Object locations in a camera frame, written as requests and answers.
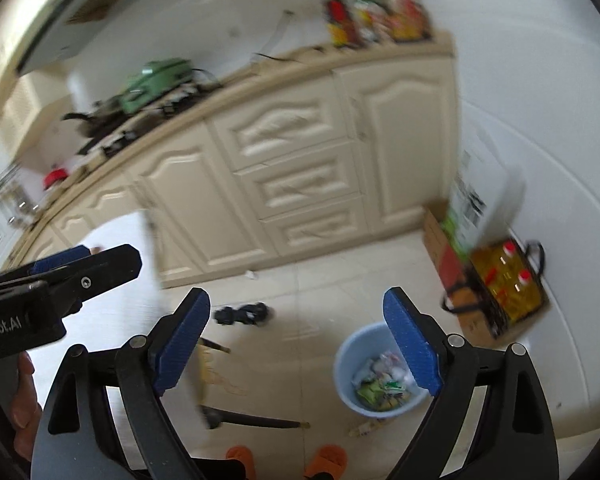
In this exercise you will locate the black crumpled object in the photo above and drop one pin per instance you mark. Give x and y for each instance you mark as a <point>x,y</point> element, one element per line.
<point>242,314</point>

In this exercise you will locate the red lid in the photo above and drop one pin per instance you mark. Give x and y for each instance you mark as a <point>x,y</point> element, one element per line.
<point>55,179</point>

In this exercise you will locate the white green printed carton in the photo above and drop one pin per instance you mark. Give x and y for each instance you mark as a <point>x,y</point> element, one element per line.
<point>480,200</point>

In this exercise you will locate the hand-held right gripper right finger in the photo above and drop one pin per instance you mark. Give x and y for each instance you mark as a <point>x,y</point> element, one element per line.
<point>412,345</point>

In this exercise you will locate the cardboard box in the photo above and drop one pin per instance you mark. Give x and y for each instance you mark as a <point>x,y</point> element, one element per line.
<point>480,327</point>

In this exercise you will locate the cream arched cabinet door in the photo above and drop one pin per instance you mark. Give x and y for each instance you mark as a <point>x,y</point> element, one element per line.
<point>405,145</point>
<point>195,195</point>

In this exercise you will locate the metal rack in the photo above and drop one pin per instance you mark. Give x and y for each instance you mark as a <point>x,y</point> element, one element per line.
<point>10,200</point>

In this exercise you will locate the yellow cooking oil bottle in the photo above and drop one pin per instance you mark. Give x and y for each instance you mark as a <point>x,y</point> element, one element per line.
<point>500,262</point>
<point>522,292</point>

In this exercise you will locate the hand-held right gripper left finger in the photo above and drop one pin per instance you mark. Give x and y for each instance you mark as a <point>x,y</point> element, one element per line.
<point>180,345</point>

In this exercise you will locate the cream kitchen cabinet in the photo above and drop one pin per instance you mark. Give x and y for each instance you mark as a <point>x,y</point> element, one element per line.
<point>300,125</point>

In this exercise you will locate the green kitchen appliance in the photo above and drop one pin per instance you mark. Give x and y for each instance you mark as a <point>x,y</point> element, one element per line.
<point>155,80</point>

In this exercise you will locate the steel range hood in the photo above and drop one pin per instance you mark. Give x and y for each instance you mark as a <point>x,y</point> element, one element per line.
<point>80,15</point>

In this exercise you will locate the black frying pan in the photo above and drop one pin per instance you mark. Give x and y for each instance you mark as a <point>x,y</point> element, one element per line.
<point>97,115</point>

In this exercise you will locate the beige wrapper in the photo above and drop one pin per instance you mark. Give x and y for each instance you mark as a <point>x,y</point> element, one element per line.
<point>367,428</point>

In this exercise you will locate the cooking oil bottles in carrier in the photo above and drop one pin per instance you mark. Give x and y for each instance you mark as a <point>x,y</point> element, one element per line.
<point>490,300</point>

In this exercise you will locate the orange slipper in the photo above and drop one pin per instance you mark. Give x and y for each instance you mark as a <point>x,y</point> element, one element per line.
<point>326,460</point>
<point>241,455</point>

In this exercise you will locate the gas stove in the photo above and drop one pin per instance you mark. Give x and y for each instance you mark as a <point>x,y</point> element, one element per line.
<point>175,100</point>

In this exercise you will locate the cream louvred wall cabinet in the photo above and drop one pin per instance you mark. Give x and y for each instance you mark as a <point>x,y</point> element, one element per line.
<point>20,115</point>

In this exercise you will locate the dark table leg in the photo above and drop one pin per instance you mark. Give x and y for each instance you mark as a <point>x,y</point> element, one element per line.
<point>255,417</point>

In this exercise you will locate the blue plastic bin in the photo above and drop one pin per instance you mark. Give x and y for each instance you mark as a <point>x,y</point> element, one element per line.
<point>350,360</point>

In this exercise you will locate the pile of crumpled wrappers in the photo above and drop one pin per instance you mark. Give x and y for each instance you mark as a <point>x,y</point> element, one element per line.
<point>392,372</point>

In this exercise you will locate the row of colourful food packets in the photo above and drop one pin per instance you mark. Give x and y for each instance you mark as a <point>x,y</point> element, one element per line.
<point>380,15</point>

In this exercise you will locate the cream cabinet drawer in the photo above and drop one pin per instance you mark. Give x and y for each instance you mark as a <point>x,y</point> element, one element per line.
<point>320,227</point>
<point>280,127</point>
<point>302,182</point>

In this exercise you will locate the person's left hand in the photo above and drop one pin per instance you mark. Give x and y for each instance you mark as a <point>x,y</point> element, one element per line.
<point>26,410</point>

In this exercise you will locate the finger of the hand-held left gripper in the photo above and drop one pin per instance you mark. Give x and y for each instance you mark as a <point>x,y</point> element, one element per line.
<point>110,265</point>
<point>60,257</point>

